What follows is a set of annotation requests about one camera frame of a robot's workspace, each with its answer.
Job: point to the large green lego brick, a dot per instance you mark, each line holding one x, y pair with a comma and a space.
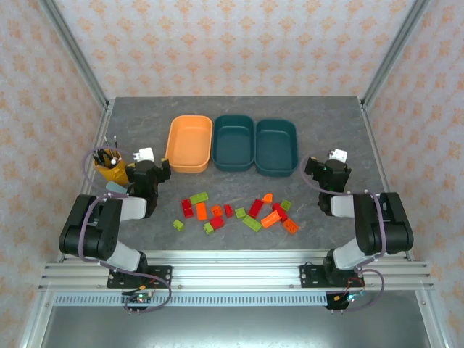
252, 223
199, 198

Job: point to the small green lego brick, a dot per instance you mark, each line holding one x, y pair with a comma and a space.
178, 225
285, 205
208, 228
240, 212

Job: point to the orange rounded lego piece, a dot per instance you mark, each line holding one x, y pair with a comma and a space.
267, 198

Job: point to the long red lego brick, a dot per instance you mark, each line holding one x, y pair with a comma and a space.
255, 208
280, 211

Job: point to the square orange lego brick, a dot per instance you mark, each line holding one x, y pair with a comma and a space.
291, 226

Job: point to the orange curved lego piece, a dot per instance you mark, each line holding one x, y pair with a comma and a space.
270, 219

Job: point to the small red lego brick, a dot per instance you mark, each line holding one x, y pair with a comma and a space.
228, 211

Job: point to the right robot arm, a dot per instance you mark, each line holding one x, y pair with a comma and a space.
380, 232

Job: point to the yellow pen cup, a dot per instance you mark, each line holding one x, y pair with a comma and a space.
112, 174

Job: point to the white-capped pen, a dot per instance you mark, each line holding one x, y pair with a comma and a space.
114, 161

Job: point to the teal eraser block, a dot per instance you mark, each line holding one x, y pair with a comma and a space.
116, 188

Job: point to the black pen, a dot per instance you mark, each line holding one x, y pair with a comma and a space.
98, 158

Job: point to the thin white-tipped stick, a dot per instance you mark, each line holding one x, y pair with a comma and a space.
106, 142
115, 140

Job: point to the orange plastic container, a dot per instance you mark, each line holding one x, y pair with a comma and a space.
189, 143

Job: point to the teal plastic container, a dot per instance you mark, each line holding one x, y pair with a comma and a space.
233, 143
276, 146

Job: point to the long orange lego brick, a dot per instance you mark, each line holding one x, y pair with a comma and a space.
201, 211

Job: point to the small orange lego brick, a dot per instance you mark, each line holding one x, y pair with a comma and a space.
216, 210

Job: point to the square red lego brick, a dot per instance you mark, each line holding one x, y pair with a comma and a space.
217, 222

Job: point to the small circuit board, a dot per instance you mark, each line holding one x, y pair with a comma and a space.
349, 298
139, 298

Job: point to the grey metal panel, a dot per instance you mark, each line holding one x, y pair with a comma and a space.
235, 326

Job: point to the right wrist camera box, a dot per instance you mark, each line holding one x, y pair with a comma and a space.
339, 155

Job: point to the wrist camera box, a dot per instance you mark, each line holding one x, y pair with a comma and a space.
339, 155
145, 154

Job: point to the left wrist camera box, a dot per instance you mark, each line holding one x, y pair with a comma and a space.
145, 154

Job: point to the aluminium table side rail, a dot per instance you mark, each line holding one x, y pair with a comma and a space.
100, 127
370, 127

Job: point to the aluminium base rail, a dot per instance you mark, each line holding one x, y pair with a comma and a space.
235, 268

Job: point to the aluminium frame post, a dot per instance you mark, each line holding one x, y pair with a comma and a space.
78, 54
392, 54

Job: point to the aluminium frame leg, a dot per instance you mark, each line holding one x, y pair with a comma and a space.
431, 319
36, 319

